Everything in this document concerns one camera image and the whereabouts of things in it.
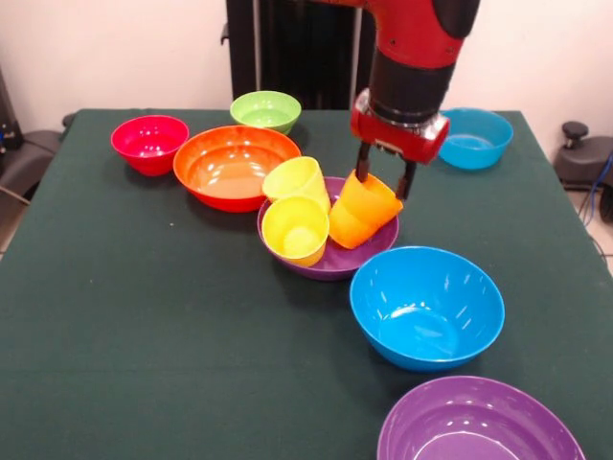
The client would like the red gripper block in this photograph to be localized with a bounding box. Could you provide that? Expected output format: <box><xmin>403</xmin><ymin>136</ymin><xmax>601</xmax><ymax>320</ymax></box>
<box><xmin>350</xmin><ymin>88</ymin><xmax>451</xmax><ymax>201</ymax></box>

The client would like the orange stepped cup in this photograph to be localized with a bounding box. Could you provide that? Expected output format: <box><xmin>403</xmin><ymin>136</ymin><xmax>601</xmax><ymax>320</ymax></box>
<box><xmin>328</xmin><ymin>170</ymin><xmax>404</xmax><ymax>250</ymax></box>

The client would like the yellow stepped cup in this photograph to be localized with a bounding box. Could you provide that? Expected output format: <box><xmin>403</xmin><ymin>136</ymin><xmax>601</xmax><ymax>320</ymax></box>
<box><xmin>261</xmin><ymin>156</ymin><xmax>332</xmax><ymax>213</ymax></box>

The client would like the yellow smooth cup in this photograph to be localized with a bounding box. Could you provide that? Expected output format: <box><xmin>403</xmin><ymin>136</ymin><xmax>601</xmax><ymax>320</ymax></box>
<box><xmin>261</xmin><ymin>195</ymin><xmax>330</xmax><ymax>268</ymax></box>

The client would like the orange large bowl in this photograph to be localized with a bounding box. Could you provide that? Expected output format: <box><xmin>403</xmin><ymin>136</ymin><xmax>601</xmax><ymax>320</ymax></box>
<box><xmin>172</xmin><ymin>125</ymin><xmax>303</xmax><ymax>214</ymax></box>

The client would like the blue large bowl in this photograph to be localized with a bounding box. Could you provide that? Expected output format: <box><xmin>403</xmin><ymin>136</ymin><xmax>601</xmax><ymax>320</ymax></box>
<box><xmin>349</xmin><ymin>245</ymin><xmax>507</xmax><ymax>374</ymax></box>

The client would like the blue small bowl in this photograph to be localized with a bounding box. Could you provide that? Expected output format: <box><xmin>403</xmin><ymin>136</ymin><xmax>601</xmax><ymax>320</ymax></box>
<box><xmin>438</xmin><ymin>107</ymin><xmax>514</xmax><ymax>171</ymax></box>

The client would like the green small bowl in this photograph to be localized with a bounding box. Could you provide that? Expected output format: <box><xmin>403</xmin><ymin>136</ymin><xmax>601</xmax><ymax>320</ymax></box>
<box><xmin>229</xmin><ymin>90</ymin><xmax>303</xmax><ymax>136</ymax></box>

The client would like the black column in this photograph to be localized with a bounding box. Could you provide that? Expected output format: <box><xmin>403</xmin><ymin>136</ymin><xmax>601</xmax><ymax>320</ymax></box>
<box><xmin>220</xmin><ymin>0</ymin><xmax>379</xmax><ymax>110</ymax></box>

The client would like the pink-red small bowl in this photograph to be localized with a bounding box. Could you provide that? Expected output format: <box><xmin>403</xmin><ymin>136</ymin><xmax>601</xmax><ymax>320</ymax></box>
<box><xmin>110</xmin><ymin>114</ymin><xmax>191</xmax><ymax>177</ymax></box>

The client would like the dark green tablecloth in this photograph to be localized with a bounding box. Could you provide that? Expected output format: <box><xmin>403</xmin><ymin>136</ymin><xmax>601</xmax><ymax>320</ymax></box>
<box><xmin>0</xmin><ymin>107</ymin><xmax>613</xmax><ymax>460</ymax></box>

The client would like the black equipment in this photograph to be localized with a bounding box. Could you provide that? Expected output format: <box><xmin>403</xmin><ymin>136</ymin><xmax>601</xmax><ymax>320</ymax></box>
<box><xmin>0</xmin><ymin>66</ymin><xmax>23</xmax><ymax>154</ymax></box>

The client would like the blue cable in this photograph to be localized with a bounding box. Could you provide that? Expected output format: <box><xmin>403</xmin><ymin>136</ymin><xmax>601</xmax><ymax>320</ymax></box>
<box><xmin>591</xmin><ymin>152</ymin><xmax>613</xmax><ymax>212</ymax></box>

